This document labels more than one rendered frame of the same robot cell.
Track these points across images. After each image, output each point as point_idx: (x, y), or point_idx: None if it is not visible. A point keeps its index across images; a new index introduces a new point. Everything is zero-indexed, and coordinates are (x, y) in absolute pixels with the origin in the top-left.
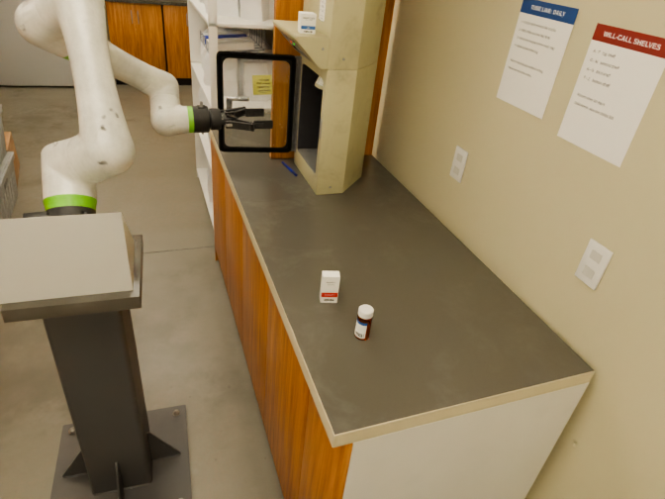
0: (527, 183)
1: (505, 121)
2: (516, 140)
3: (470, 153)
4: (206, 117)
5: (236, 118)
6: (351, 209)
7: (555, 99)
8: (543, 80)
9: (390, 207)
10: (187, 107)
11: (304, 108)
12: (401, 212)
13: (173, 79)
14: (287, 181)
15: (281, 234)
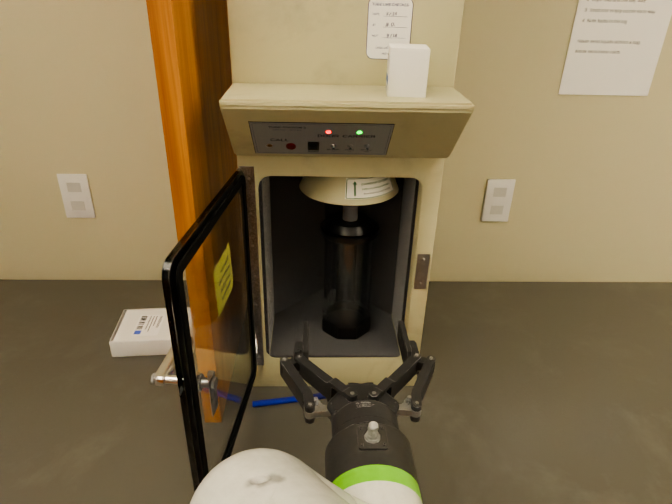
0: (634, 170)
1: (580, 117)
2: (605, 132)
3: (518, 179)
4: (409, 446)
5: (394, 381)
6: (469, 354)
7: (664, 68)
8: (643, 52)
9: (456, 312)
10: (385, 478)
11: (266, 269)
12: (471, 306)
13: (291, 455)
14: None
15: (594, 473)
